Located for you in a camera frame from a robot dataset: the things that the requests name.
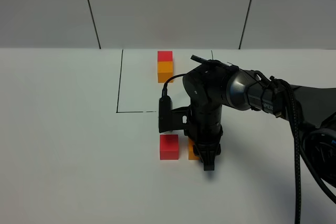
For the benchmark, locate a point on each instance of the orange template block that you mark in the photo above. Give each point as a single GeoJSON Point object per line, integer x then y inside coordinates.
{"type": "Point", "coordinates": [164, 70]}

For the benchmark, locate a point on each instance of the red template block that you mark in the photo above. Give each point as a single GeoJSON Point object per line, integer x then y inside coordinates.
{"type": "Point", "coordinates": [165, 56]}

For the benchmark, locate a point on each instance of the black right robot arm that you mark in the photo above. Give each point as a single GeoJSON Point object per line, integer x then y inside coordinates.
{"type": "Point", "coordinates": [310, 111]}

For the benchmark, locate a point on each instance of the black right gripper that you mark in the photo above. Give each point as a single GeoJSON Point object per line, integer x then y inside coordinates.
{"type": "Point", "coordinates": [206, 127]}

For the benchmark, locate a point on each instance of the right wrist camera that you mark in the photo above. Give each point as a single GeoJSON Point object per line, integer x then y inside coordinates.
{"type": "Point", "coordinates": [172, 119]}

